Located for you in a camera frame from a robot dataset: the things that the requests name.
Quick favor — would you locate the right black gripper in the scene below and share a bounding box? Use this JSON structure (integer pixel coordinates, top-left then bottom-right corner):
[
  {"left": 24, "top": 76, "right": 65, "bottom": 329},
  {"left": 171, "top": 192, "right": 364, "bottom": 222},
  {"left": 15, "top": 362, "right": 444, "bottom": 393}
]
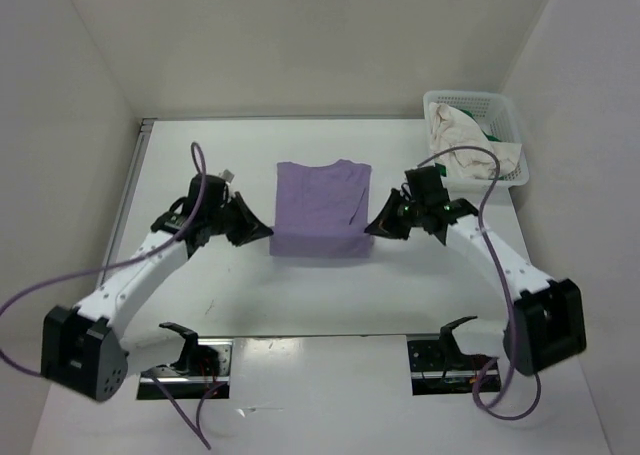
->
[{"left": 366, "top": 187, "right": 426, "bottom": 240}]

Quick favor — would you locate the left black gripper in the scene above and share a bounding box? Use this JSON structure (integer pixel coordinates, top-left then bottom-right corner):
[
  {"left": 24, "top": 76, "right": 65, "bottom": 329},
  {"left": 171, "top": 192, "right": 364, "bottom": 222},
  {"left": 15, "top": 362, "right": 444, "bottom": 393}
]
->
[{"left": 207, "top": 191, "right": 273, "bottom": 247}]

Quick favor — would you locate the purple t shirt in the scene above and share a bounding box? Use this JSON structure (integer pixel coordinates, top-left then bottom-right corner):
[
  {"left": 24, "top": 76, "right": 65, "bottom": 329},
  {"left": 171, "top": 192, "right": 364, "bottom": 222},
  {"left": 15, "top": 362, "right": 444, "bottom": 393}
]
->
[{"left": 269, "top": 159, "right": 373, "bottom": 259}]

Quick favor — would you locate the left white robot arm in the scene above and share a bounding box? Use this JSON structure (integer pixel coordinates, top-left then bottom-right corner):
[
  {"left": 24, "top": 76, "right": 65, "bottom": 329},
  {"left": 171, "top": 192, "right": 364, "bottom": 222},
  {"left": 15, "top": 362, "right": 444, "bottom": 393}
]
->
[{"left": 40, "top": 175, "right": 273, "bottom": 402}]

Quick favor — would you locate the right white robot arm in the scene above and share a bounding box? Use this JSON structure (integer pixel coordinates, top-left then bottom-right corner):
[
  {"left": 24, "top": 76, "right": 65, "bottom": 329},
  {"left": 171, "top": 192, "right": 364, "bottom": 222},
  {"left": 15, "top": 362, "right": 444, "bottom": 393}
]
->
[{"left": 365, "top": 167, "right": 587, "bottom": 376}]

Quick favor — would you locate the green t shirt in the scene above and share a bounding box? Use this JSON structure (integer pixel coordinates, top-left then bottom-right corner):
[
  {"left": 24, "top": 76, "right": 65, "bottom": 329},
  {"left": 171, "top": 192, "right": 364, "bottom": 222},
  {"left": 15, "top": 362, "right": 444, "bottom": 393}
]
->
[{"left": 428, "top": 103, "right": 499, "bottom": 180}]

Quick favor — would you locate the cream white t shirt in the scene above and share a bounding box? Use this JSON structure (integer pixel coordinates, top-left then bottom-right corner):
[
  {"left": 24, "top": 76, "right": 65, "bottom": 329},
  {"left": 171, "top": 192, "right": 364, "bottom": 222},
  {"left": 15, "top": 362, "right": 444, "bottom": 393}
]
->
[{"left": 428, "top": 102, "right": 522, "bottom": 180}]

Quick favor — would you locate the white plastic basket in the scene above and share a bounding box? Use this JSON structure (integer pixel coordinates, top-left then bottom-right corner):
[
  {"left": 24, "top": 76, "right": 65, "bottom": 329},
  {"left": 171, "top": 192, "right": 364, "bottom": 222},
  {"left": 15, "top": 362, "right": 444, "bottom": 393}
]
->
[{"left": 423, "top": 90, "right": 529, "bottom": 190}]

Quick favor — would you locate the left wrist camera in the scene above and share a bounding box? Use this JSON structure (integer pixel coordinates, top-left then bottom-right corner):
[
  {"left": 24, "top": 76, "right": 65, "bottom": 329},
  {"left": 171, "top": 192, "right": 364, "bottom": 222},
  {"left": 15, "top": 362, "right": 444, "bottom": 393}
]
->
[{"left": 219, "top": 169, "right": 235, "bottom": 184}]

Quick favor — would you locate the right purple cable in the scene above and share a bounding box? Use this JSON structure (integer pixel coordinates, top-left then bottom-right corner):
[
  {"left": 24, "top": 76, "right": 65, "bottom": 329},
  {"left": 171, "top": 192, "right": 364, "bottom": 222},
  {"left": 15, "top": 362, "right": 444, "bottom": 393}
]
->
[{"left": 417, "top": 145, "right": 544, "bottom": 421}]

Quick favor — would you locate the purple cable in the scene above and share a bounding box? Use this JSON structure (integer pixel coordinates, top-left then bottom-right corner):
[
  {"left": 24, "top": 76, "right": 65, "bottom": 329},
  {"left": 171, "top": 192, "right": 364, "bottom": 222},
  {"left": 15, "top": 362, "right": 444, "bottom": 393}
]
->
[
  {"left": 0, "top": 142, "right": 229, "bottom": 450},
  {"left": 417, "top": 145, "right": 544, "bottom": 421}
]

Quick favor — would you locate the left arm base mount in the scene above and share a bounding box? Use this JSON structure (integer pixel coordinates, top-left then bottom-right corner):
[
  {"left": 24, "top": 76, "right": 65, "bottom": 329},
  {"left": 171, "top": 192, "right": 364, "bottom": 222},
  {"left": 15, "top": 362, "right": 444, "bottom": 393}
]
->
[{"left": 149, "top": 338, "right": 234, "bottom": 400}]

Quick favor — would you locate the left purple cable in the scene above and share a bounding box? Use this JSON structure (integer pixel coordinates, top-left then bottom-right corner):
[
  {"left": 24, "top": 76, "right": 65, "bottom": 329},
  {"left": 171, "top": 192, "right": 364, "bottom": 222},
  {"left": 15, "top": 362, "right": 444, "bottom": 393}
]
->
[{"left": 0, "top": 142, "right": 229, "bottom": 450}]

